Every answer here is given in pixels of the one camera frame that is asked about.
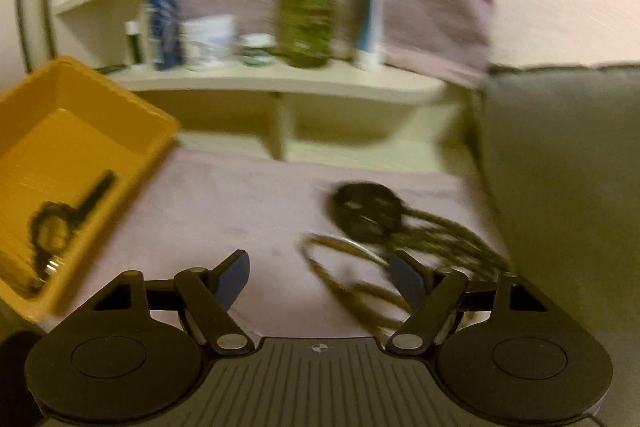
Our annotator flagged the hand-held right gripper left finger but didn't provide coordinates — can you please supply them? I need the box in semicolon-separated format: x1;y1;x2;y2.
94;249;254;358

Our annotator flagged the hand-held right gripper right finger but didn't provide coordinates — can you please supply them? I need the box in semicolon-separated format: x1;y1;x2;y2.
384;251;549;356

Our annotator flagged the brown bead necklace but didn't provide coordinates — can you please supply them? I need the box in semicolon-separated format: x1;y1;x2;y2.
302;232;436;338

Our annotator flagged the silver watch with black strap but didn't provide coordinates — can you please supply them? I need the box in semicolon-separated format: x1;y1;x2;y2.
37;171;118;280

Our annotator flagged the yellow plastic tray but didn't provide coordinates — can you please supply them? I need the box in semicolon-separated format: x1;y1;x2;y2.
0;57;181;323

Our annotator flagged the grey cushion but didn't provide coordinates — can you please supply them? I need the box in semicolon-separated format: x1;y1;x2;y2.
475;62;640;358

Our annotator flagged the beige wooden shelf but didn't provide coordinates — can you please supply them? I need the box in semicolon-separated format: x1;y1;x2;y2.
50;0;441;160

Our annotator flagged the small green jar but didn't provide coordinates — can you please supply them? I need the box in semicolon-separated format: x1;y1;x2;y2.
240;33;277;68

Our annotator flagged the white cream jar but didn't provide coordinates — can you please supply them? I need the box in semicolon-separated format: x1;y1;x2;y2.
181;14;236;72

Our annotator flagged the lip balm stick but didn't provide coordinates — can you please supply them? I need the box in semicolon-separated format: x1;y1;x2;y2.
125;21;143;65

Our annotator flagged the blue spray bottle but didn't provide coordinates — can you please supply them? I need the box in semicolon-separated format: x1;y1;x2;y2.
145;0;185;72

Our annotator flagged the blue white tube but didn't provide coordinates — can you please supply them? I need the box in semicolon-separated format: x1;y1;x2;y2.
354;0;386;70

